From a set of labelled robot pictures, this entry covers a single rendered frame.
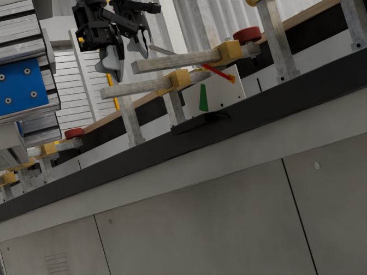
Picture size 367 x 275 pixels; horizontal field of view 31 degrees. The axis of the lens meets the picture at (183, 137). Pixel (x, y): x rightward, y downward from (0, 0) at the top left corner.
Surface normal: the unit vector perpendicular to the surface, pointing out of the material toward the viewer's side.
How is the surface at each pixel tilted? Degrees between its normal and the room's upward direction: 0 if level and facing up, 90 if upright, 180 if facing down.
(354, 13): 90
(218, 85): 90
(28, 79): 90
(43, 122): 90
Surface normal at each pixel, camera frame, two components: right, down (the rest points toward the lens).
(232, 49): 0.56, -0.23
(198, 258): -0.77, 0.18
